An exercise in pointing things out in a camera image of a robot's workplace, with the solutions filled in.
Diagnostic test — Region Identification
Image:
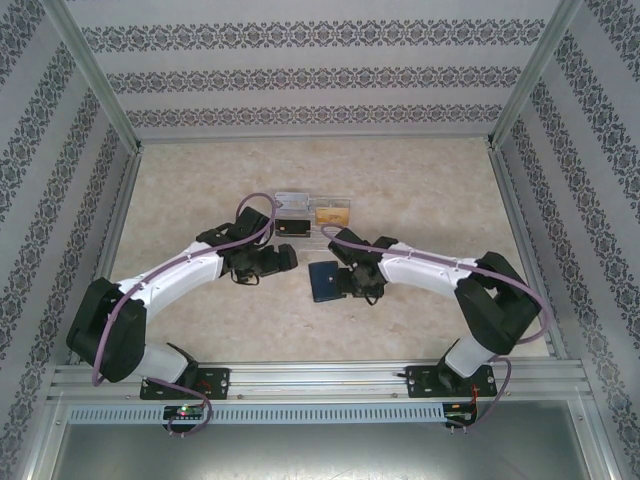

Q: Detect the navy blue card holder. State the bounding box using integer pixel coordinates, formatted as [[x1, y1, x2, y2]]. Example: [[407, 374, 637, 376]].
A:
[[308, 260, 346, 304]]

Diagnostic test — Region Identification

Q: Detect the black card orange mark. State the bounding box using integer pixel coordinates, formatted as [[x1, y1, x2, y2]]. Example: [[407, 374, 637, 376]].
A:
[[274, 217, 313, 239]]

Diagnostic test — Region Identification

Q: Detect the clear acrylic card tray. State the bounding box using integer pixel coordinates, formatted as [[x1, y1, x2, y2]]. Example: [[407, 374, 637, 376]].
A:
[[272, 189, 354, 252]]

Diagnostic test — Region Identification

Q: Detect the orange credit card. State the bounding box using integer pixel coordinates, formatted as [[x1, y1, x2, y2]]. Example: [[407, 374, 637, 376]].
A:
[[314, 205, 352, 226]]

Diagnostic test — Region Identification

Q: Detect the left circuit board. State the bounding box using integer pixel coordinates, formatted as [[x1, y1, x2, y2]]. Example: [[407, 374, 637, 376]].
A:
[[163, 404, 206, 422]]

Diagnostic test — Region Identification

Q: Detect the circuit board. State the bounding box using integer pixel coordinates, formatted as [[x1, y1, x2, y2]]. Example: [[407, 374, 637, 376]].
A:
[[446, 402, 479, 424], [163, 404, 206, 422]]

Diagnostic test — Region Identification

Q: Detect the right circuit board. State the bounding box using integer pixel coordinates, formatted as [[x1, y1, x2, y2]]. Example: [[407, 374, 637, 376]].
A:
[[446, 402, 479, 424]]

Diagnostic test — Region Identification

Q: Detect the grey sheet metal panel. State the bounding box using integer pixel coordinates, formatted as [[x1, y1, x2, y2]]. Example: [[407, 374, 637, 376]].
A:
[[47, 422, 614, 480]]

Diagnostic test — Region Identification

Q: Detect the aluminium mounting rail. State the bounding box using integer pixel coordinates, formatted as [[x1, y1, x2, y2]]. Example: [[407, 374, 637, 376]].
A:
[[49, 362, 591, 402]]

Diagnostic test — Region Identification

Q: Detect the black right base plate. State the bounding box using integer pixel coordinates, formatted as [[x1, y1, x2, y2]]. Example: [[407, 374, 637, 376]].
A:
[[405, 364, 497, 400]]

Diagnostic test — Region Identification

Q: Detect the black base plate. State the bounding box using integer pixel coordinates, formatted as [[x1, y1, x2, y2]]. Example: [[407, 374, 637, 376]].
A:
[[405, 364, 497, 400], [139, 367, 231, 401]]

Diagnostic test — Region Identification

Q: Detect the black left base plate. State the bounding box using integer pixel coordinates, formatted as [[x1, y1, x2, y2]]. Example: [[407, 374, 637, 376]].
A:
[[139, 367, 231, 401]]

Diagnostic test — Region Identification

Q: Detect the aluminium side rail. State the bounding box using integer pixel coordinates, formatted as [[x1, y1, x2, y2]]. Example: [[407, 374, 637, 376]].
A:
[[485, 144, 569, 364], [79, 147, 144, 306]]

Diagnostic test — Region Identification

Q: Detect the grey slotted cable duct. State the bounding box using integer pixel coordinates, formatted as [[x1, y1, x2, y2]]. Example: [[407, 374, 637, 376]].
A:
[[67, 403, 446, 425]]

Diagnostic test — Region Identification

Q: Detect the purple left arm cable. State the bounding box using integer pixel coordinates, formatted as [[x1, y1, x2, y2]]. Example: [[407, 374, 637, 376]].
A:
[[92, 192, 281, 437]]

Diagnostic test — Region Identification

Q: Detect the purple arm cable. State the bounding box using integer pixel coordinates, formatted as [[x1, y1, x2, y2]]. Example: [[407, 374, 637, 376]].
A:
[[319, 224, 555, 437], [92, 192, 281, 437]]

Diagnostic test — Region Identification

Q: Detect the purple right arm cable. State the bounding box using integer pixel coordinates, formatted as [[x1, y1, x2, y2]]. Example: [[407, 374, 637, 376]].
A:
[[319, 224, 555, 437]]

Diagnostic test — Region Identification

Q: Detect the aluminium frame post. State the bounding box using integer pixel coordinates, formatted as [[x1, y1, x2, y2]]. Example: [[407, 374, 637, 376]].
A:
[[39, 0, 146, 154], [484, 0, 586, 151]]

